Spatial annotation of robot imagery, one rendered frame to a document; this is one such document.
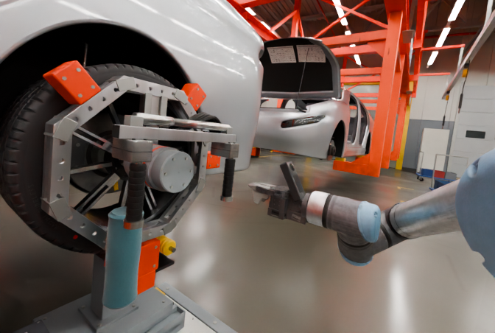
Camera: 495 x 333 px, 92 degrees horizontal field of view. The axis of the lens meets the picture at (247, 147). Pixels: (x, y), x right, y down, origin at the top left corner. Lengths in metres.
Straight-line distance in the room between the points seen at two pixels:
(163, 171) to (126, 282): 0.31
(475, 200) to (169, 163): 0.65
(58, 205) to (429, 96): 13.63
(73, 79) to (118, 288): 0.56
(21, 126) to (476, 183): 0.85
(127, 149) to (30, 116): 0.30
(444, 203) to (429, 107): 13.16
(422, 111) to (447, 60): 2.37
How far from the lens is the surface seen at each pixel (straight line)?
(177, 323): 1.32
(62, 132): 0.75
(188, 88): 0.99
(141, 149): 0.58
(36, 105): 0.82
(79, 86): 0.76
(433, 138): 11.95
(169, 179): 0.74
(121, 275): 0.80
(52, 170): 0.76
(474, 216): 0.26
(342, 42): 4.56
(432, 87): 13.85
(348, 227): 0.65
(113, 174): 0.93
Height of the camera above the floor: 1.00
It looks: 4 degrees down
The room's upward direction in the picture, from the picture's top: 6 degrees clockwise
